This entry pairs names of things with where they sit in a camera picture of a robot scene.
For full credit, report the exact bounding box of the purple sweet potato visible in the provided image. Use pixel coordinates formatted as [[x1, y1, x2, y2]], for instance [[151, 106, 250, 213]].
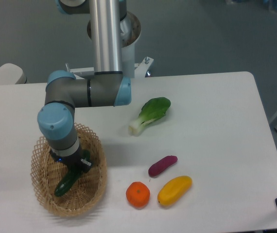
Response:
[[148, 155, 178, 177]]

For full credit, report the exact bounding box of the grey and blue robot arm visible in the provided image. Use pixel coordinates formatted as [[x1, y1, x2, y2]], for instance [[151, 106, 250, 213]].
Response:
[[37, 0, 131, 173]]

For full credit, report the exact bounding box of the orange tangerine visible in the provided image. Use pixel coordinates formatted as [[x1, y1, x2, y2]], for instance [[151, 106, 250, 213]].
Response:
[[126, 182, 150, 208]]

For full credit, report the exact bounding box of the yellow mango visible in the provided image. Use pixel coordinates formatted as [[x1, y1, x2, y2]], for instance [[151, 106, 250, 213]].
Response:
[[157, 176, 193, 206]]

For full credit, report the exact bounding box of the green bok choy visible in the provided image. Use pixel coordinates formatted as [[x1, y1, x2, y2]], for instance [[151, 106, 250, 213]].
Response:
[[128, 97, 171, 136]]

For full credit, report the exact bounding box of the white chair armrest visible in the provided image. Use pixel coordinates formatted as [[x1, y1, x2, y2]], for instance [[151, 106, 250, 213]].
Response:
[[0, 63, 28, 85]]

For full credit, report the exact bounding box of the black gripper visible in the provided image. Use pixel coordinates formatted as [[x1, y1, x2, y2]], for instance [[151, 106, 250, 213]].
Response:
[[50, 148, 92, 173]]

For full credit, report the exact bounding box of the green cucumber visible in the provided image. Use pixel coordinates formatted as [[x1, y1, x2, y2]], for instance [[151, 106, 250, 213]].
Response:
[[54, 150, 91, 197]]

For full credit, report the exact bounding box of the woven wicker basket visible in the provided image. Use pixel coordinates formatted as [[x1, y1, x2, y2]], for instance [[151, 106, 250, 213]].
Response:
[[31, 124, 107, 217]]

